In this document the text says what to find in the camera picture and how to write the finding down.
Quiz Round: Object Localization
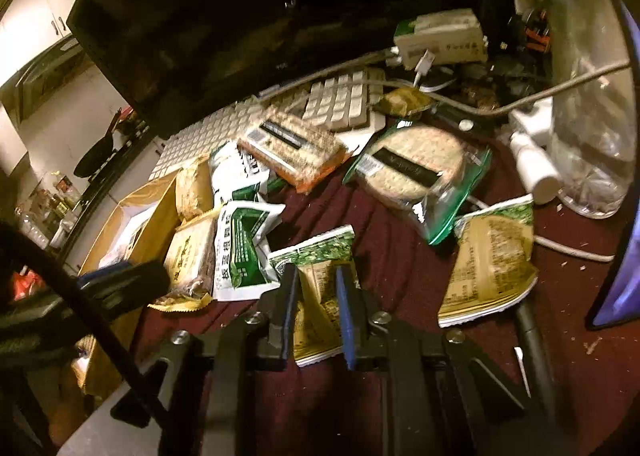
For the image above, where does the clear plastic container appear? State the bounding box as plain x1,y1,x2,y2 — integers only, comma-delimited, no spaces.
535,0,638,219

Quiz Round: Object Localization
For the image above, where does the black rod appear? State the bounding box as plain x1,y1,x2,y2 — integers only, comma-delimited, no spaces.
515,298,558,417

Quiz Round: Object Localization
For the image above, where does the black frying pan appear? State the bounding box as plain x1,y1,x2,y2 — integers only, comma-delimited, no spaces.
73,108,123,179

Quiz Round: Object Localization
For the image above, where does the white red blue cracker packet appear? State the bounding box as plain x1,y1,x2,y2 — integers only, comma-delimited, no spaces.
97,206,161,269

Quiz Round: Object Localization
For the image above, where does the small gold snack packet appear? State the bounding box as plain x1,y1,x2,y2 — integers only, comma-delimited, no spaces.
372,87,433,117

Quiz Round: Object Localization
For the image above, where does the gold cardboard box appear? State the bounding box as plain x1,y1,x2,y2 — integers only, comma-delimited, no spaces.
75,168,183,397

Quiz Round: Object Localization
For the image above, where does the grey cable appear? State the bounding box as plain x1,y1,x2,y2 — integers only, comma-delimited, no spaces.
367,61,628,117

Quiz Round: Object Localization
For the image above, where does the tan biscuit packet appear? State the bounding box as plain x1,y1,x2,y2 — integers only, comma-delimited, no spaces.
175,158,216,222
148,216,218,312

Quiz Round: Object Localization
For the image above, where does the maroon tablecloth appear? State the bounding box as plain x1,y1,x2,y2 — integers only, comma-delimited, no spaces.
135,126,631,456

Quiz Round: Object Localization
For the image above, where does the white plug adapter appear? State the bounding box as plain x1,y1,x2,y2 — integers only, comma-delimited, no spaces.
510,101,556,142

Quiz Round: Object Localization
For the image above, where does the white keyboard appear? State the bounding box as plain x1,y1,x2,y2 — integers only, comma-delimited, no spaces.
149,65,388,184

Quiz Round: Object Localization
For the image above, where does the white spray bottle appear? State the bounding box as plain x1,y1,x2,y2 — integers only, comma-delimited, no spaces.
509,131,562,204

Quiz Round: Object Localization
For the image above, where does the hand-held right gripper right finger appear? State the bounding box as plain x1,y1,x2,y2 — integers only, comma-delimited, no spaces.
336,265,532,456

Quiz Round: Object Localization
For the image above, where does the orange black tool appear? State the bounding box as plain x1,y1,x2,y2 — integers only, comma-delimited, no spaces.
520,8,551,54

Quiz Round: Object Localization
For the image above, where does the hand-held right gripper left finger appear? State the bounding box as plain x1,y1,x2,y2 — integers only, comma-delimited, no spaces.
110,263,301,456

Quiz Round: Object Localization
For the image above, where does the round cracker green packet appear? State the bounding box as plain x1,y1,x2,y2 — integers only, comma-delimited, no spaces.
342,120,493,247

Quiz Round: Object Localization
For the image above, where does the thick black cable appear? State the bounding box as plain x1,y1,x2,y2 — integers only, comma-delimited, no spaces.
0,223,166,429

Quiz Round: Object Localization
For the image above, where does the white wall cabinet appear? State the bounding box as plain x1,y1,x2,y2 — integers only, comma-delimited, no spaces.
0,0,76,82

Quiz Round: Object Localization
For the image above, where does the group of condiment bottles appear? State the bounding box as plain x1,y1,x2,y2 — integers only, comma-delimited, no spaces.
15,173,83,249

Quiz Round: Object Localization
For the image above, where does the white green snack packet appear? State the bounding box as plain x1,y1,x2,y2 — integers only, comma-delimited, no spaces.
212,201,286,302
207,141,283,204

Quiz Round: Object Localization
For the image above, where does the white cable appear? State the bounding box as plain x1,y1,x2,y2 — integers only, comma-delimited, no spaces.
465,196,617,263

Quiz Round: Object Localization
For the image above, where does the orange cracker packet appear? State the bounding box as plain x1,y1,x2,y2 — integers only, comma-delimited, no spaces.
236,105,353,194

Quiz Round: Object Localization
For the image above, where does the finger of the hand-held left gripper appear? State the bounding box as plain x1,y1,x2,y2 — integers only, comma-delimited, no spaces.
77,260,171,319

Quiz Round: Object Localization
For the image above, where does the black computer monitor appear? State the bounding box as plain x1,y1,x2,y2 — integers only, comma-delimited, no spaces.
66,0,506,139

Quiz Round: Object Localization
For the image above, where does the tan green leafy snack packet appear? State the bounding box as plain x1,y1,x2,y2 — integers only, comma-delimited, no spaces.
437,193,540,329
268,224,361,368

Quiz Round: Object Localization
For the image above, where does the white green carton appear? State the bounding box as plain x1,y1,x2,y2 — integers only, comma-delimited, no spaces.
392,8,488,71

